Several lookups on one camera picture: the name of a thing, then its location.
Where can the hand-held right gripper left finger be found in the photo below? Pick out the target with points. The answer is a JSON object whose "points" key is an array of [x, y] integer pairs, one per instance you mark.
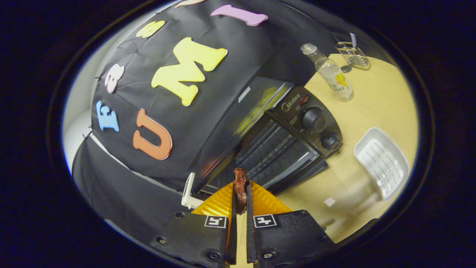
{"points": [[200, 238]]}

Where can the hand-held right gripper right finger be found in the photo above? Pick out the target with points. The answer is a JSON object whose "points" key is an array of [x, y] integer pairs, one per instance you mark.
{"points": [[286, 238]]}

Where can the brown meat slice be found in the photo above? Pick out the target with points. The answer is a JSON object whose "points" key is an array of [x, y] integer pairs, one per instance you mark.
{"points": [[240, 188]]}

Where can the black electric oven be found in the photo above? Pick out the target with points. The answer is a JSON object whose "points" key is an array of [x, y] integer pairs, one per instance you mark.
{"points": [[312, 119]]}

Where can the white toaster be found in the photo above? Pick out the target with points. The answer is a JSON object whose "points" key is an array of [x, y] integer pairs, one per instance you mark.
{"points": [[189, 195]]}

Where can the small white paper tag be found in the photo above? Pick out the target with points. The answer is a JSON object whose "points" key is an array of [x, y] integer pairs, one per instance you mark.
{"points": [[329, 201]]}

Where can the white rectangular plastic tray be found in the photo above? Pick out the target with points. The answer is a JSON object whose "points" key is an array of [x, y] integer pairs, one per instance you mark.
{"points": [[383, 163]]}

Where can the clear bottle with yellow label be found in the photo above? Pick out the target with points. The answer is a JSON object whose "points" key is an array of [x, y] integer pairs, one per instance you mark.
{"points": [[333, 76]]}

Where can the small black round lid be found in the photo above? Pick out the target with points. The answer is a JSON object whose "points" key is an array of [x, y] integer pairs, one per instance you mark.
{"points": [[346, 69]]}

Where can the metal mesh holder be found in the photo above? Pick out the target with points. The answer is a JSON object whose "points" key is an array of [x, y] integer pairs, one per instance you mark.
{"points": [[354, 56]]}

